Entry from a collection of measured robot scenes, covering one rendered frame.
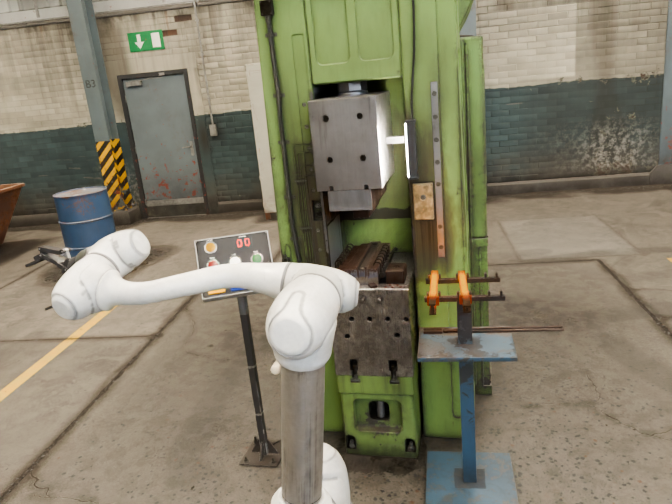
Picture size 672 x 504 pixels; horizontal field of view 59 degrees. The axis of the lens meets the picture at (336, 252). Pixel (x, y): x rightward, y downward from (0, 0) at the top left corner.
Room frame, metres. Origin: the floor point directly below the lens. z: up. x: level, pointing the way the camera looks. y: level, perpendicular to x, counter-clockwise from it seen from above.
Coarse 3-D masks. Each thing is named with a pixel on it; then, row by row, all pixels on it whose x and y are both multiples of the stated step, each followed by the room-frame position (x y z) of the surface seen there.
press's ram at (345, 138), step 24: (336, 96) 2.86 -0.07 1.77; (360, 96) 2.59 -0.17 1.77; (384, 96) 2.80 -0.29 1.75; (312, 120) 2.64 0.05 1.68; (336, 120) 2.61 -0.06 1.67; (360, 120) 2.58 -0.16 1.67; (384, 120) 2.76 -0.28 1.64; (312, 144) 2.64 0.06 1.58; (336, 144) 2.61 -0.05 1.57; (360, 144) 2.59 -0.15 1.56; (384, 144) 2.71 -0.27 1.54; (336, 168) 2.61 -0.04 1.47; (360, 168) 2.59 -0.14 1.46; (384, 168) 2.66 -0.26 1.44
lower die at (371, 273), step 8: (352, 248) 2.98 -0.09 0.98; (360, 248) 2.93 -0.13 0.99; (368, 248) 2.89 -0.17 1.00; (376, 248) 2.87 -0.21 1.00; (384, 248) 2.89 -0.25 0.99; (352, 256) 2.84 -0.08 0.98; (360, 256) 2.80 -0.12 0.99; (376, 256) 2.76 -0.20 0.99; (344, 264) 2.72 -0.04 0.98; (352, 264) 2.68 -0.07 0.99; (368, 264) 2.63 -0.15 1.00; (376, 264) 2.64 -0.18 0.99; (352, 272) 2.61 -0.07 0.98; (360, 272) 2.60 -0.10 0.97; (368, 272) 2.59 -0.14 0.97; (376, 272) 2.58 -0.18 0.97; (360, 280) 2.60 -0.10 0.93; (368, 280) 2.59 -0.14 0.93; (376, 280) 2.58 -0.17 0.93
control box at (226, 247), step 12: (204, 240) 2.62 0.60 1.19; (216, 240) 2.63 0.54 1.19; (228, 240) 2.63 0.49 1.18; (240, 240) 2.64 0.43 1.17; (252, 240) 2.65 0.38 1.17; (264, 240) 2.65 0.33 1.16; (204, 252) 2.59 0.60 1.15; (216, 252) 2.60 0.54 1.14; (228, 252) 2.61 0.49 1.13; (240, 252) 2.61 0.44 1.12; (252, 252) 2.62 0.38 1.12; (264, 252) 2.62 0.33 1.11; (204, 264) 2.57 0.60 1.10; (228, 288) 2.52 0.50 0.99; (204, 300) 2.50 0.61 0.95; (216, 300) 2.55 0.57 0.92
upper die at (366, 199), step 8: (328, 192) 2.63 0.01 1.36; (336, 192) 2.62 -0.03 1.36; (344, 192) 2.61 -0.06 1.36; (352, 192) 2.60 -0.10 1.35; (360, 192) 2.59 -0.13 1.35; (368, 192) 2.58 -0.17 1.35; (376, 192) 2.70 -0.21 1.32; (384, 192) 2.92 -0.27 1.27; (328, 200) 2.63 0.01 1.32; (336, 200) 2.62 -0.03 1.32; (344, 200) 2.61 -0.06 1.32; (352, 200) 2.60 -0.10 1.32; (360, 200) 2.59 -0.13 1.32; (368, 200) 2.58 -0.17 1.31; (376, 200) 2.69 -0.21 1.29; (336, 208) 2.62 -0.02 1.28; (344, 208) 2.61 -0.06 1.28; (352, 208) 2.60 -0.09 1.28; (360, 208) 2.59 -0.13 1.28; (368, 208) 2.58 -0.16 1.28
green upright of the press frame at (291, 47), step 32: (256, 0) 2.83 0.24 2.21; (288, 0) 2.80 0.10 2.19; (288, 32) 2.80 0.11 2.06; (288, 64) 2.80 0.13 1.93; (288, 96) 2.81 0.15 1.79; (320, 96) 2.91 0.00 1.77; (288, 128) 2.81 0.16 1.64; (288, 160) 2.82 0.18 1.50; (288, 224) 2.83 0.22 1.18; (320, 224) 2.79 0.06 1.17; (288, 256) 2.83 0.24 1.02; (320, 256) 2.79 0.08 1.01
